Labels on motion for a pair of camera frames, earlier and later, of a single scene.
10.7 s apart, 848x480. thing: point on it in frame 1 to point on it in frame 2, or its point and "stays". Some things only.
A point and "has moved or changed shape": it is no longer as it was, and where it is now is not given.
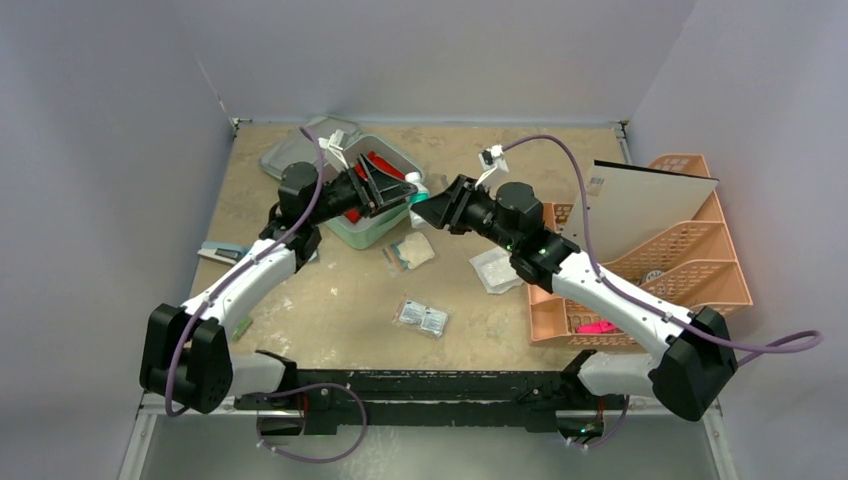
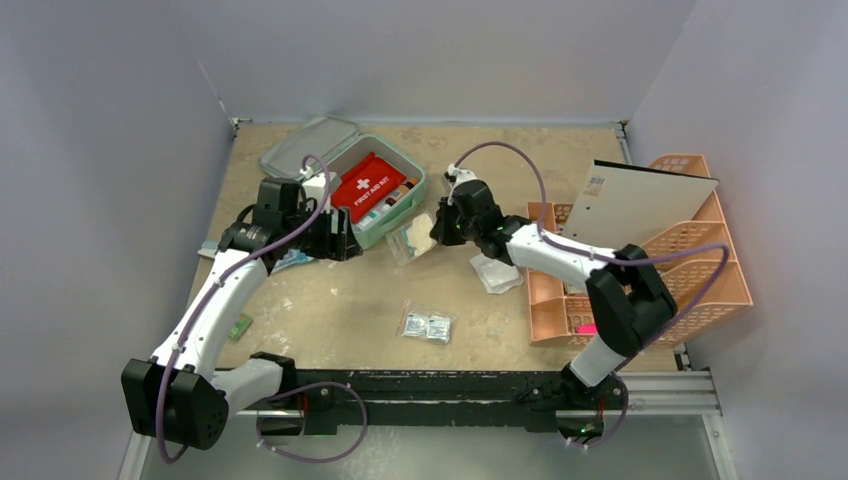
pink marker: x=599 y=326 stays
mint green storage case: x=341 y=145 stays
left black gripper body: x=342 y=196 to x=318 y=239
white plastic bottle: x=415 y=178 has moved or changed shape
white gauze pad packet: x=496 y=270 stays
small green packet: x=241 y=328 stays
